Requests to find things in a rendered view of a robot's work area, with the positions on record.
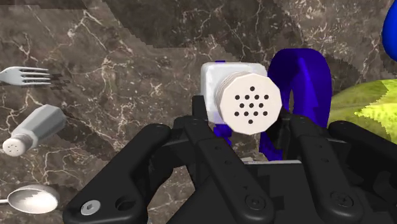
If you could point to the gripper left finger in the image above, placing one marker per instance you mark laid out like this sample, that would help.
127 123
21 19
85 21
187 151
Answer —
130 173

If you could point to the silver fork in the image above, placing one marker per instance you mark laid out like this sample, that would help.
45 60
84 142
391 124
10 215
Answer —
26 76

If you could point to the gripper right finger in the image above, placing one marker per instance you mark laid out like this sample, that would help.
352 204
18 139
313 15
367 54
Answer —
325 173

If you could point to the silver spoon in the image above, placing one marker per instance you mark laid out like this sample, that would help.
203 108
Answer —
31 200

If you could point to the yellow-green round object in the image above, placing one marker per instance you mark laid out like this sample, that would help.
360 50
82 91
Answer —
363 105

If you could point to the white shaker with holed cap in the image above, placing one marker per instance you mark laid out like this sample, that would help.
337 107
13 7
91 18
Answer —
242 96
34 130

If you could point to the blue rounded object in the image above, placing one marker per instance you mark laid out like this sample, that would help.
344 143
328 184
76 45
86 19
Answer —
390 31

